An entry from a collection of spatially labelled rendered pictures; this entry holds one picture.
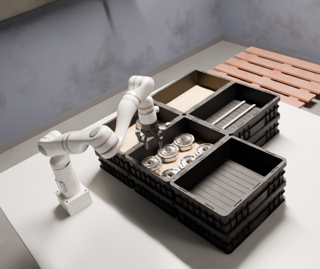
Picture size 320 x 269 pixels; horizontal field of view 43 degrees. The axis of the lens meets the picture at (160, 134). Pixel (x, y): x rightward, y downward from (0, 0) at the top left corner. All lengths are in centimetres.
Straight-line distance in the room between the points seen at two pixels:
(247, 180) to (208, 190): 17
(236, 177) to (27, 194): 108
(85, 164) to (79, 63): 190
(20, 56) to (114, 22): 97
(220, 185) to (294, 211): 33
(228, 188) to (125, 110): 56
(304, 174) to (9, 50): 264
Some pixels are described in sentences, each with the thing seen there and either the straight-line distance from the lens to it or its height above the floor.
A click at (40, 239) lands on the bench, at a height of 70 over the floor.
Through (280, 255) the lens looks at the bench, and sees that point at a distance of 168.
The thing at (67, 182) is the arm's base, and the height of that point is 87.
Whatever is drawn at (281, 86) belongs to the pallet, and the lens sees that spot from 385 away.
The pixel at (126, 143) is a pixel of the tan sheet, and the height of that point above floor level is 83.
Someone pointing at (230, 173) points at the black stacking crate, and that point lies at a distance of 181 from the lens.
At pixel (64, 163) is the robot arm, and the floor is 97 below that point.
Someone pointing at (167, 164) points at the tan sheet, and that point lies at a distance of 191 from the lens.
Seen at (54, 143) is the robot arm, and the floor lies 113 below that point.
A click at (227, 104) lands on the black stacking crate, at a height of 83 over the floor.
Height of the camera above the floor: 204
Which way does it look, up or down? 35 degrees down
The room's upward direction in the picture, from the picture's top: 12 degrees counter-clockwise
